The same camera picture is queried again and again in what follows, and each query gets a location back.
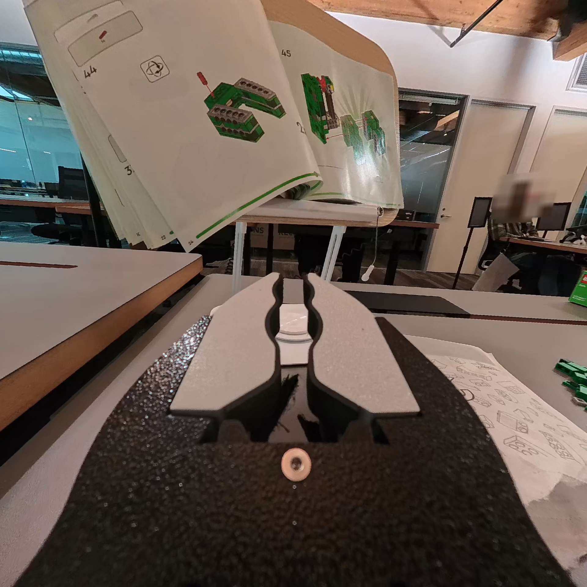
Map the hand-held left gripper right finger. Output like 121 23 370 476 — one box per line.
298 273 421 443

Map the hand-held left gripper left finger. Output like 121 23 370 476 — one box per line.
169 272 299 443

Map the white printed paper bag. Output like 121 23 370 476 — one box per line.
413 337 587 523

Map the pile of green toy bricks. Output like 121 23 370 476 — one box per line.
554 358 587 409

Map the brick building instruction booklet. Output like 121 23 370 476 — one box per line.
23 0 404 253

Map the grey desk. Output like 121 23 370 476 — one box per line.
0 274 587 587
0 241 203 429

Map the wooden background desk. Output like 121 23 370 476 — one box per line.
500 235 587 256

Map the black screen on tripod stand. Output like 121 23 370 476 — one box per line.
452 196 495 290

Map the black computer monitor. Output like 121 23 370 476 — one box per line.
537 202 571 231

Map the black desk cable cover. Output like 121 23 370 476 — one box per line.
341 290 471 317

